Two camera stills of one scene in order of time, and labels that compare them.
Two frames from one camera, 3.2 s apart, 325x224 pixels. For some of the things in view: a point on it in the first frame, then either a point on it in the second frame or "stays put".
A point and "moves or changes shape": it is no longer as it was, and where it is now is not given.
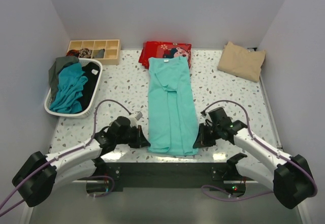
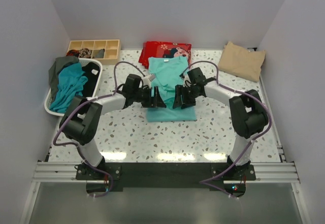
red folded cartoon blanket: x=162 y=49 stays put
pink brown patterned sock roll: x=85 y=53 stays put
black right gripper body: x=217 y=128 → x=188 y=95
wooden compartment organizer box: x=112 y=49 stays put
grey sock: x=100 y=54 stays put
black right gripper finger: x=204 y=138 → x=177 y=102
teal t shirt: x=71 y=79 stays put
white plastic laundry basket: x=86 y=111 stays put
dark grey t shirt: x=53 y=71 stays put
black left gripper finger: x=142 y=141 → x=158 y=102
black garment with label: x=92 y=70 stays put
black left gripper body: x=130 y=137 → x=143 y=96
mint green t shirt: x=172 y=121 moves or changes shape
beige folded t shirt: x=238 y=61 stays put
